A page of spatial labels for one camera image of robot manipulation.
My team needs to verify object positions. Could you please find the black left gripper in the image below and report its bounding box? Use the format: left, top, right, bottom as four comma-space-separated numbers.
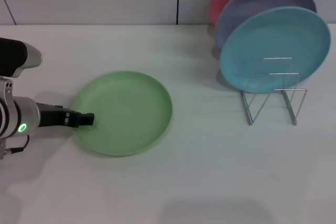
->
36, 102, 95, 129

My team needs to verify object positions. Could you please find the green plastic plate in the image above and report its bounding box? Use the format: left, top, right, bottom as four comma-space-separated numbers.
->
70, 70, 174, 158

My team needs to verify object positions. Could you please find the light blue plastic plate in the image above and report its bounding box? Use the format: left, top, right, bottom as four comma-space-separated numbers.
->
219, 6, 331, 95

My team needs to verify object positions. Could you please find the purple plastic plate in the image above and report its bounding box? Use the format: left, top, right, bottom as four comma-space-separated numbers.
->
214, 0, 318, 50

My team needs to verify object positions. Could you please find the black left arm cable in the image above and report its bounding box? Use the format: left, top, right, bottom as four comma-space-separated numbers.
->
0, 134, 30, 159

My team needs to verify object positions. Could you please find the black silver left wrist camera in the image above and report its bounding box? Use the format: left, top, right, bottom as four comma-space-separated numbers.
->
0, 37, 43, 78

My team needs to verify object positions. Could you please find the silver wire plate rack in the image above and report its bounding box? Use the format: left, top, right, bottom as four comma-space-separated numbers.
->
240, 57, 308, 126

